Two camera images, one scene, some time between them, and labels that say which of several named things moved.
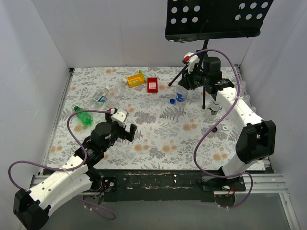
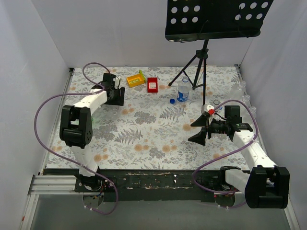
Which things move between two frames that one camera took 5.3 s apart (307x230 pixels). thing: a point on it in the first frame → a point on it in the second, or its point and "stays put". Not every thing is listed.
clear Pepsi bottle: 182,93 stays put
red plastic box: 152,85 stays put
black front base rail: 155,185 stays put
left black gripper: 122,132 → 120,96
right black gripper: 187,80 → 207,129
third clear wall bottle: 253,109 stays put
